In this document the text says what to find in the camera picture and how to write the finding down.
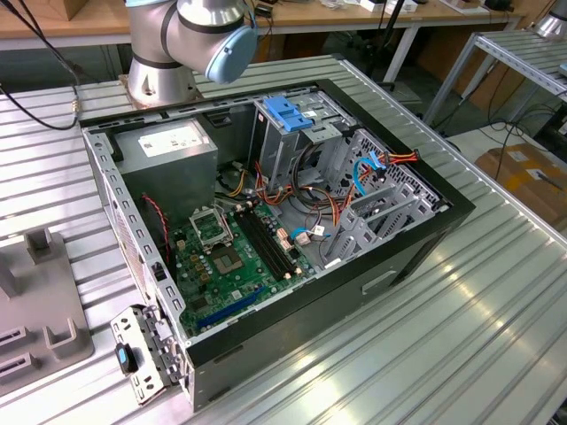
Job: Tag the brown cardboard box with labels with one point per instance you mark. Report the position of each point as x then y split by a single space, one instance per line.
509 164

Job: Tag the black RAM slot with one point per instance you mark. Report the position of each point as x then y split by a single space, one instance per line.
257 243
272 243

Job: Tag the white boxes on desk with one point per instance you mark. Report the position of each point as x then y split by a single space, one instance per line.
372 5

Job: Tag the grey perforated disk bay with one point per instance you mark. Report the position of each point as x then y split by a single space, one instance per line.
354 234

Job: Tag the grey parts rack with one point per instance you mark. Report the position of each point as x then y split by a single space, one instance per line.
44 292

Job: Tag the small brown wooden box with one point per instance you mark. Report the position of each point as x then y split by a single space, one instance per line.
73 8

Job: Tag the blue expansion slot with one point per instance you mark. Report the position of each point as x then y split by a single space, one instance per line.
230 309

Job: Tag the green motherboard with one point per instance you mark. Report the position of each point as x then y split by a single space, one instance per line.
252 265

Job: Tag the grey power supply unit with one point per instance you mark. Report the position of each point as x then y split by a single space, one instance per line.
177 177

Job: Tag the metal slat side table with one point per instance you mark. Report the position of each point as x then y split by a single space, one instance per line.
509 51

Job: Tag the hinged metal slot bracket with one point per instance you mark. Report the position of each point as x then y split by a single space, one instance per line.
126 325

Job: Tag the long wooden desk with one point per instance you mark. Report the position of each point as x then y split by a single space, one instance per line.
88 22

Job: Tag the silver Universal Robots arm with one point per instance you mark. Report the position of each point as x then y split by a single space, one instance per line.
195 26

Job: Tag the open black PC case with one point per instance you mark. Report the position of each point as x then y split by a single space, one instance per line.
310 319

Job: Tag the blue plastic drive latch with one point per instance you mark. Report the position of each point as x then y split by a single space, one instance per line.
283 115

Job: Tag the CPU socket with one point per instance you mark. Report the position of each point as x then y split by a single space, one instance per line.
227 261

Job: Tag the grey optical drive cage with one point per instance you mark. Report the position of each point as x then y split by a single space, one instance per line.
283 155

